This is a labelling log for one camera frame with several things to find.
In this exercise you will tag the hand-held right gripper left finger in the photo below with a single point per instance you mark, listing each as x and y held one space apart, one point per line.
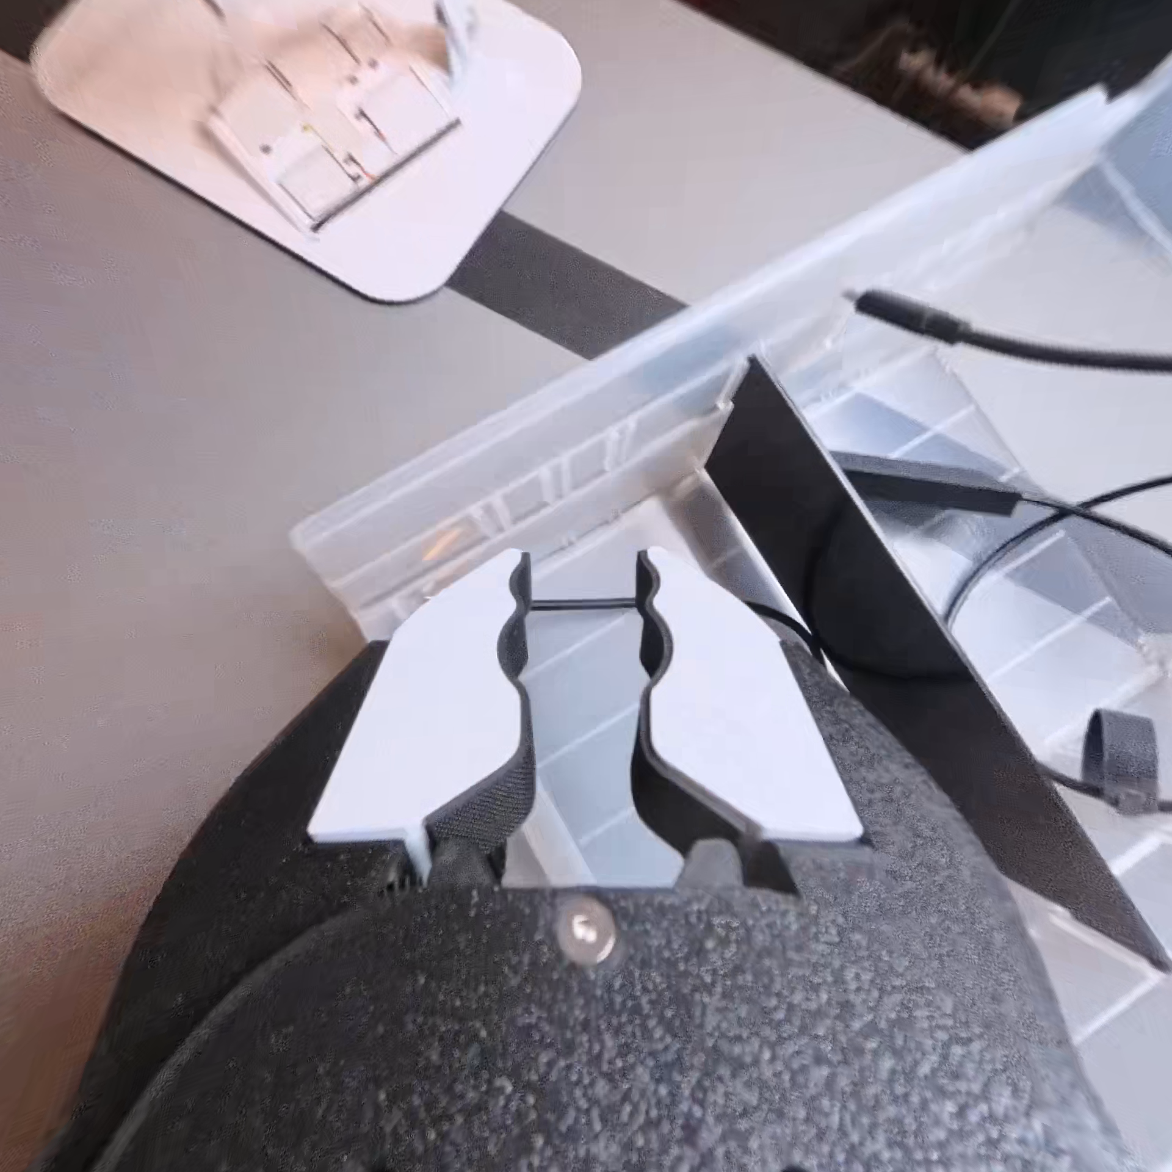
412 732

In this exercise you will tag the clear plastic bin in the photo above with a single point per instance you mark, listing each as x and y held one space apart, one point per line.
550 439

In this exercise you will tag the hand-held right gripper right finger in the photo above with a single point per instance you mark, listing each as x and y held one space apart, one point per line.
751 732

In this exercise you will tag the black bin divider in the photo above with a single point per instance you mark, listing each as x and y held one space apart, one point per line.
870 594

